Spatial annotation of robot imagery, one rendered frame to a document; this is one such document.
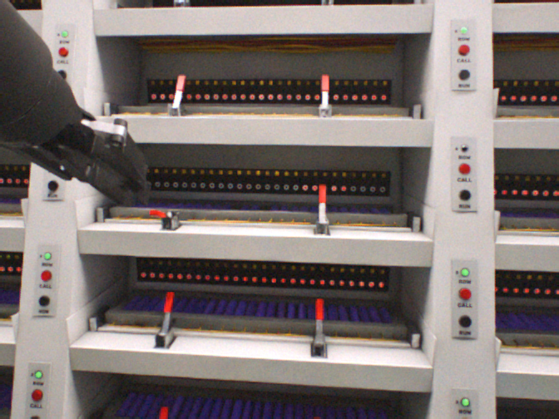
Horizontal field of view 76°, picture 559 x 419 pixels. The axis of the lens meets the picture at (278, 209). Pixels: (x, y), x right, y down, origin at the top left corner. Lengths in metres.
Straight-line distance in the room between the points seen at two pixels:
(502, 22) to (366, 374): 0.63
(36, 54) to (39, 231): 0.48
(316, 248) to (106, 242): 0.36
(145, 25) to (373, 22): 0.41
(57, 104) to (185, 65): 0.62
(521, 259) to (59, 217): 0.78
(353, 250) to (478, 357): 0.25
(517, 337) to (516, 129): 0.36
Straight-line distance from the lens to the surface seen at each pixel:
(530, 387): 0.74
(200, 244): 0.63
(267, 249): 0.61
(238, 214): 0.68
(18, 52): 0.31
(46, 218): 0.76
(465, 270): 0.65
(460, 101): 0.69
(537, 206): 0.92
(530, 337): 0.80
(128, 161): 0.40
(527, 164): 0.95
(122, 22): 0.79
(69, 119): 0.36
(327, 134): 0.64
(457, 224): 0.65
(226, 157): 0.84
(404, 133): 0.65
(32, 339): 0.78
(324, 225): 0.64
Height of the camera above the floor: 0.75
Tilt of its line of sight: 4 degrees up
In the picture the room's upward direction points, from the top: 2 degrees clockwise
